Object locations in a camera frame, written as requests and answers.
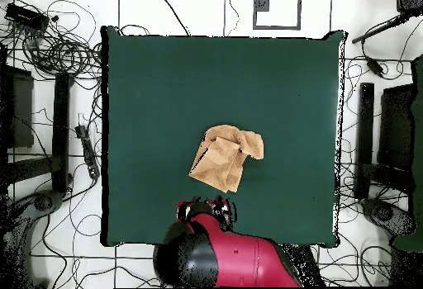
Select tan terry towel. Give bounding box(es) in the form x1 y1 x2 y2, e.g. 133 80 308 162
188 124 265 193

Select dark flat panel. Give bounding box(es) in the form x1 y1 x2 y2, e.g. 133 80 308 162
377 83 416 173
0 64 35 149

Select dark green table cloth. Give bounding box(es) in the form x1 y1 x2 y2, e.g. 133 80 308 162
100 25 346 248

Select black power strip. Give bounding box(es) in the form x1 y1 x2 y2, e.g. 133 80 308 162
74 124 101 180

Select black stand bar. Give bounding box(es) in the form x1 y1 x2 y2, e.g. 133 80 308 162
51 71 74 194
354 82 376 200

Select black power adapter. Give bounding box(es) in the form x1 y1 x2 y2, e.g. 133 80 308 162
364 55 386 79

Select dark green hanging cloth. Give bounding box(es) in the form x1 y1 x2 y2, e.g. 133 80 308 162
392 54 423 253

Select black hub box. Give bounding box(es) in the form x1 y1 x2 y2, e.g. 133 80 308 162
4 2 50 31

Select black rod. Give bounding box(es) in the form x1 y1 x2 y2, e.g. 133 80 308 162
350 12 412 45

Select black device box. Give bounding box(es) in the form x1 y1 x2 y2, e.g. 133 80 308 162
395 0 423 15

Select long black cable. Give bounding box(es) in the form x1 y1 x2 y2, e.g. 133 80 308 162
154 0 192 37

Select tangled black cables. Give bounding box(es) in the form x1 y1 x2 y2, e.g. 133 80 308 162
0 0 103 82

